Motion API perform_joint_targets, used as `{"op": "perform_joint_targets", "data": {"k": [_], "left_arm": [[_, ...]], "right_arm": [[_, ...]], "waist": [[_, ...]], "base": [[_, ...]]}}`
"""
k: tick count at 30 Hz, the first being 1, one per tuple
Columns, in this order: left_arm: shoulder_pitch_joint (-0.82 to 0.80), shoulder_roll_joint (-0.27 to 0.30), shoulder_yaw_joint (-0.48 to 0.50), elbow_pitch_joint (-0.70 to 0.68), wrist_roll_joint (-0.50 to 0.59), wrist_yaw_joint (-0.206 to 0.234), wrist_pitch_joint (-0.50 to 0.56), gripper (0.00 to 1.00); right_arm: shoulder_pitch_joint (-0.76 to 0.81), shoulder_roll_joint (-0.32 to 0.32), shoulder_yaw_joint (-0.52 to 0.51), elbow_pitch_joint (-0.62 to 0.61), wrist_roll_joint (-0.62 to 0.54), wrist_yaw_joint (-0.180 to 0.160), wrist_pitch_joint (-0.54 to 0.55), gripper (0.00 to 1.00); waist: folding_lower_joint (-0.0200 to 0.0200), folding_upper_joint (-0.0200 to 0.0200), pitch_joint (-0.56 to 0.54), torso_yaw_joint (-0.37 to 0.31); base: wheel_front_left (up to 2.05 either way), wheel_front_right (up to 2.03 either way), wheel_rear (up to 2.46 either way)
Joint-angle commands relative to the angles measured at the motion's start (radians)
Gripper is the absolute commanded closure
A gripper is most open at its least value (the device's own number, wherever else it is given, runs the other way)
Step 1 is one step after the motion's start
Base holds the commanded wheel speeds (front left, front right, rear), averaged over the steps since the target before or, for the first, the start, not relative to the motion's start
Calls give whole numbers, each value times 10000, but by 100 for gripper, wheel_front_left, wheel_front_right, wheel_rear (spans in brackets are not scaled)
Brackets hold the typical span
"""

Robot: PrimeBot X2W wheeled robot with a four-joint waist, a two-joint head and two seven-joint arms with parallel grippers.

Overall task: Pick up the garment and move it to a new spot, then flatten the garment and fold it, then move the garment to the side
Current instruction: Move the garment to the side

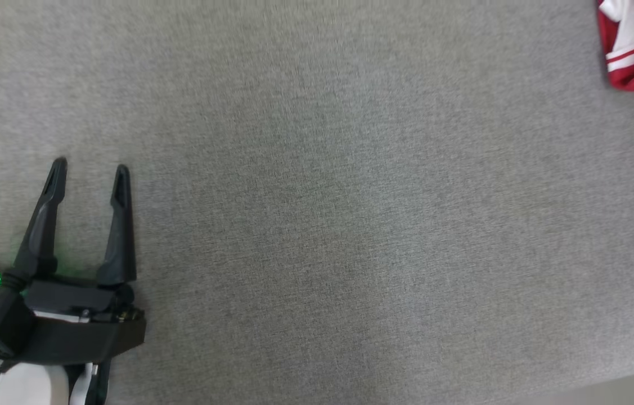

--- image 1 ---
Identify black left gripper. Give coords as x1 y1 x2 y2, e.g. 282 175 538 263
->
11 157 146 365

